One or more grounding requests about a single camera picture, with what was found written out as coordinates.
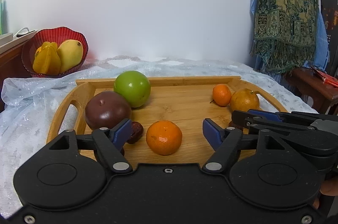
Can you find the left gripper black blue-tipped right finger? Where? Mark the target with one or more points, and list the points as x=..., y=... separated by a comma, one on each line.
x=225, y=143

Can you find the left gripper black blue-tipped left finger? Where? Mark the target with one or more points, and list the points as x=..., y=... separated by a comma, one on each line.
x=108, y=144

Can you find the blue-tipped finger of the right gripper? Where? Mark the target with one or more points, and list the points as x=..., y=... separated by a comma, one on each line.
x=254, y=123

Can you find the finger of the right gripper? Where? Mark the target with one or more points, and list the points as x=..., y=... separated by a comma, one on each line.
x=264, y=112

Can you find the brownish passion fruit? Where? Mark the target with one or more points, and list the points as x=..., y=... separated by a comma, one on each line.
x=244, y=100

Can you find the dark red jujube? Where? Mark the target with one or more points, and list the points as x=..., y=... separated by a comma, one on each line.
x=137, y=133

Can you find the small orange kumquat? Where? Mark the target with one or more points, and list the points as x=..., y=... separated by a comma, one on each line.
x=221, y=95

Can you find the orange mandarin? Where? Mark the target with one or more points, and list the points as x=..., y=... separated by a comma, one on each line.
x=164, y=137

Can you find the red jujube partly hidden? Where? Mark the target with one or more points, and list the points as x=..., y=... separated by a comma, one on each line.
x=232, y=124

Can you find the person's right hand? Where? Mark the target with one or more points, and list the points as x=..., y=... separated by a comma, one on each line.
x=328, y=188

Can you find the dark purple round fruit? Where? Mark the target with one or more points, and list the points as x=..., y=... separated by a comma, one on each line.
x=106, y=109

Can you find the wooden side table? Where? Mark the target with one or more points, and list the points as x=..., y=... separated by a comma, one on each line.
x=324, y=95

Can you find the red packet on table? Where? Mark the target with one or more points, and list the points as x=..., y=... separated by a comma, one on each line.
x=325, y=78

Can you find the bamboo serving tray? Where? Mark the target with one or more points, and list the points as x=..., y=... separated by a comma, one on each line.
x=183, y=100

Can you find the green apple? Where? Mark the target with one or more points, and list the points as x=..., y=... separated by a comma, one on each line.
x=134, y=87

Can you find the white lace tablecloth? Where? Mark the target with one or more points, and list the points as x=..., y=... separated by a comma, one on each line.
x=30, y=104

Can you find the green patterned hanging cloth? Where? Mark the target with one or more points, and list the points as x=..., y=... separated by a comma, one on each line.
x=285, y=33

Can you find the yellow mango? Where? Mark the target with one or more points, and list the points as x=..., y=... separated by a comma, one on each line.
x=70, y=53

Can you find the yellow starfruit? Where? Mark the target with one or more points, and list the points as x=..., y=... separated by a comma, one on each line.
x=47, y=62

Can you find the red fruit bowl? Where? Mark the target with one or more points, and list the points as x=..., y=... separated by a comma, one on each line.
x=58, y=35

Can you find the wooden cabinet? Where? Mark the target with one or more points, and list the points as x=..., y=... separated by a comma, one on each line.
x=11, y=64

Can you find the white rectangular tray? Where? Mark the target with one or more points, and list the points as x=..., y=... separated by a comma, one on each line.
x=13, y=39

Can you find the green white spray bottle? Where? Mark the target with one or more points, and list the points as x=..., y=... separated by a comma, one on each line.
x=1, y=31

